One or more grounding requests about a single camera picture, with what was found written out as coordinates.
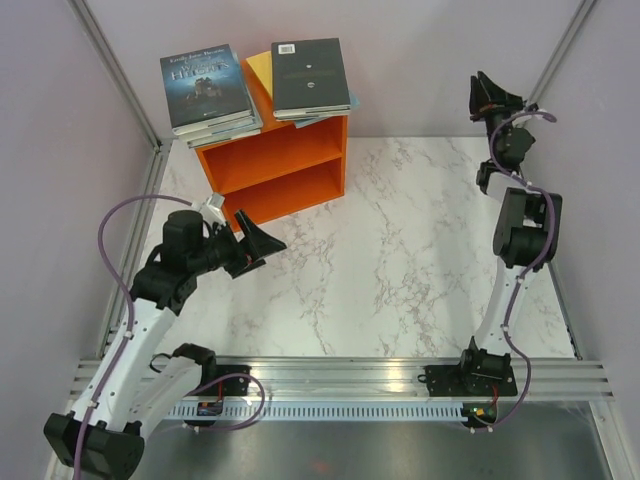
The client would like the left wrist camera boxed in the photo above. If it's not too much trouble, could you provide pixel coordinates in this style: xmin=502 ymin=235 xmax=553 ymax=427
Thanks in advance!
xmin=198 ymin=192 xmax=227 ymax=226

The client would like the orange wooden shelf box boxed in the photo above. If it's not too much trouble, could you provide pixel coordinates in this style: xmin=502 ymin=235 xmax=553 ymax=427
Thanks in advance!
xmin=195 ymin=60 xmax=348 ymax=231

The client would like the white slotted cable duct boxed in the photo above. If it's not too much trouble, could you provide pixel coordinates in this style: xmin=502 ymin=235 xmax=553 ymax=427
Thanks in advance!
xmin=165 ymin=400 xmax=468 ymax=422

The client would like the teal ocean cover book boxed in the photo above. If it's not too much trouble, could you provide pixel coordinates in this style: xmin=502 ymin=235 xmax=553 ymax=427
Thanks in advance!
xmin=167 ymin=55 xmax=254 ymax=138

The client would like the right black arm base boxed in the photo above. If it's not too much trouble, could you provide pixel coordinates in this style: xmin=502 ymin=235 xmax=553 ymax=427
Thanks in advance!
xmin=417 ymin=364 xmax=518 ymax=398

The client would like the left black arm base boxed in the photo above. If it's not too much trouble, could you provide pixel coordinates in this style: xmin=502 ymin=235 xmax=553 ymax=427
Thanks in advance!
xmin=198 ymin=364 xmax=252 ymax=400

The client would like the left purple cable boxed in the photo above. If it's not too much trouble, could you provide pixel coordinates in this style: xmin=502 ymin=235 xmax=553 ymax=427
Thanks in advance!
xmin=74 ymin=194 xmax=201 ymax=476

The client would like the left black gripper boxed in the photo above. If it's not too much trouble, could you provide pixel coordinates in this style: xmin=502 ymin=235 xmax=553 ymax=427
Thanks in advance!
xmin=188 ymin=209 xmax=286 ymax=279

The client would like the grey book with barcode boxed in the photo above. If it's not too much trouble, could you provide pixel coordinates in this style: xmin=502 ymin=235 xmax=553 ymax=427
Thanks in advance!
xmin=178 ymin=115 xmax=263 ymax=143

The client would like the aluminium frame rail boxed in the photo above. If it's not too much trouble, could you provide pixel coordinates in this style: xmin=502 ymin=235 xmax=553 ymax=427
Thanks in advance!
xmin=69 ymin=357 xmax=616 ymax=401

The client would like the black book with barcode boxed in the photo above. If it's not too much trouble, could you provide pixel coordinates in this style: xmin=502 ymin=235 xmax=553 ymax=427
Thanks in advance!
xmin=271 ymin=38 xmax=351 ymax=121

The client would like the purple nebula cover book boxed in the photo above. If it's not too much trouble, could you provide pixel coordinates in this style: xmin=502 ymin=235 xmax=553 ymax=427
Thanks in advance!
xmin=275 ymin=91 xmax=361 ymax=128

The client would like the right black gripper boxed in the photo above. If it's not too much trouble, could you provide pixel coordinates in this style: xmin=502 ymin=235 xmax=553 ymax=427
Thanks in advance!
xmin=465 ymin=70 xmax=523 ymax=161

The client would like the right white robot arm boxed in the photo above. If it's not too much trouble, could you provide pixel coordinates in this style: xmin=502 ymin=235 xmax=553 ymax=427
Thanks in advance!
xmin=456 ymin=71 xmax=563 ymax=395

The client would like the light blue thin book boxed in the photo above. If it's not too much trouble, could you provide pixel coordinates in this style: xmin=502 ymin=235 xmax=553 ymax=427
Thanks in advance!
xmin=292 ymin=92 xmax=362 ymax=130

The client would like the dark blue Wuthering Heights book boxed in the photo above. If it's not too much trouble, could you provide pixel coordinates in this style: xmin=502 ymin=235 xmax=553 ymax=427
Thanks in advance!
xmin=160 ymin=44 xmax=251 ymax=135

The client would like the green fantasy cover book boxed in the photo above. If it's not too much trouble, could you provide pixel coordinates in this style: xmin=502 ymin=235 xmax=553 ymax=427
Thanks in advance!
xmin=186 ymin=129 xmax=261 ymax=149

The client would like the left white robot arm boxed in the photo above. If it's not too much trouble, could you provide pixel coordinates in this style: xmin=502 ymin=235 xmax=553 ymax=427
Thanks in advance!
xmin=44 ymin=210 xmax=287 ymax=479

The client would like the yellow book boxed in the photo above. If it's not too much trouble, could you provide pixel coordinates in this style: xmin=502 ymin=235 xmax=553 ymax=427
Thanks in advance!
xmin=246 ymin=51 xmax=273 ymax=98

